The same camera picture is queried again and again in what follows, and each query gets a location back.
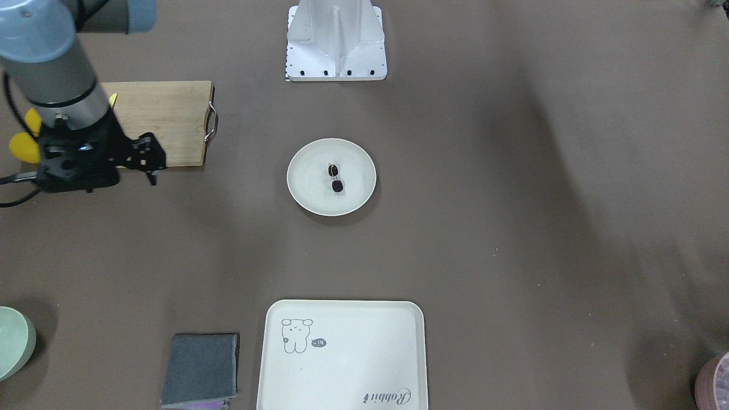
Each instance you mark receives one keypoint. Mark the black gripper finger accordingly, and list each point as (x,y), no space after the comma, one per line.
(152,177)
(145,140)

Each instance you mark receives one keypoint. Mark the round cream plate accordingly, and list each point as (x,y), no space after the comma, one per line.
(310,185)

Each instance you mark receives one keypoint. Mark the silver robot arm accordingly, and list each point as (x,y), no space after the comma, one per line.
(43,55)

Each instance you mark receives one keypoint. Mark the mint green bowl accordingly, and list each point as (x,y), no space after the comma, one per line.
(18,340)

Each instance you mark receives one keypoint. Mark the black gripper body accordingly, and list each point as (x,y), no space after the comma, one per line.
(114,143)

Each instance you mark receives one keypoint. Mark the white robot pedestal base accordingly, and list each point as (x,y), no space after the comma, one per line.
(335,41)

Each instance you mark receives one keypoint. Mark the yellow lemon outer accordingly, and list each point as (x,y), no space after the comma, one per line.
(25,148)

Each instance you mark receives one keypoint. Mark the grey folded cloth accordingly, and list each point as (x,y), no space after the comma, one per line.
(201,371)

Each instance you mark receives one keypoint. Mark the bamboo cutting board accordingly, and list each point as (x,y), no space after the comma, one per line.
(179,113)

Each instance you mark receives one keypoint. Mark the yellow lemon near lime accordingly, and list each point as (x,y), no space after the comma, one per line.
(33,122)

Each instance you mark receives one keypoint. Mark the cream rabbit tray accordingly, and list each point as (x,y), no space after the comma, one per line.
(343,354)

